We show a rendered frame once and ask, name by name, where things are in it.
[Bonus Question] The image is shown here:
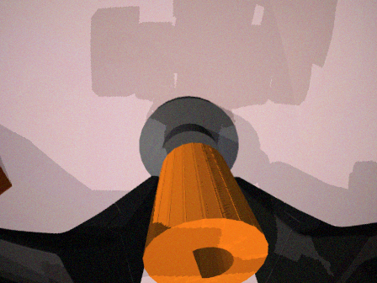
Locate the orange knob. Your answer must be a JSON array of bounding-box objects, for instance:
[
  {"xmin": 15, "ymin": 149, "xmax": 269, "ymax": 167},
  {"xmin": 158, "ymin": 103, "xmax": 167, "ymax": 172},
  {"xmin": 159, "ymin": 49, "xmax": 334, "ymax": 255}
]
[{"xmin": 142, "ymin": 142, "xmax": 268, "ymax": 283}]

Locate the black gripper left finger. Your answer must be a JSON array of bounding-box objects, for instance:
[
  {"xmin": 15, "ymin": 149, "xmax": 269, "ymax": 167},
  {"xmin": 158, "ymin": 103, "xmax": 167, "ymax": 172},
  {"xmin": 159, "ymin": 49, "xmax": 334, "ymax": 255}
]
[{"xmin": 0, "ymin": 176, "xmax": 159, "ymax": 283}]

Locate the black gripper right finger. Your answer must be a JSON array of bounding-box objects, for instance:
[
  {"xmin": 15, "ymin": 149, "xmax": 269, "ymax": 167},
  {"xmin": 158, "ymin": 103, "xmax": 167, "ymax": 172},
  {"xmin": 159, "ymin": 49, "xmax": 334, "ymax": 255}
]
[{"xmin": 235, "ymin": 176, "xmax": 377, "ymax": 283}]

